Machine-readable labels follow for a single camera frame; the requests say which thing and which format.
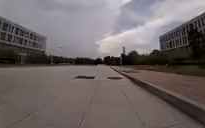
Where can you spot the grey long building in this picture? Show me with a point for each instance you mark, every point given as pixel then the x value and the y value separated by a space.
pixel 190 35

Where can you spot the grass strip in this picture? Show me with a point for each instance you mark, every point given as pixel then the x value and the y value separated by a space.
pixel 190 70

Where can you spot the pale long building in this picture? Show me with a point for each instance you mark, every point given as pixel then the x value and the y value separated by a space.
pixel 16 40

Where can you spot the grey concrete slab pavement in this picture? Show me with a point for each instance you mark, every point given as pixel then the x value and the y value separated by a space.
pixel 56 96

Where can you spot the reddish brick path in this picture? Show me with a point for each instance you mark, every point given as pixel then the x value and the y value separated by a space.
pixel 183 83

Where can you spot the dark manhole cover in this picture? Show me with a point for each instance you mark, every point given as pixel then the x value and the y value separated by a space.
pixel 115 78
pixel 85 77

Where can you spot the pale tower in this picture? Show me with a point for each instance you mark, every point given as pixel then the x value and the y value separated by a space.
pixel 123 50

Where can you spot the raised grey kerb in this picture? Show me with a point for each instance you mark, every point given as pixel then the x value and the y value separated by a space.
pixel 176 100

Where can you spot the row of dark trees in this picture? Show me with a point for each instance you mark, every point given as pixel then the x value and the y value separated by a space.
pixel 140 59

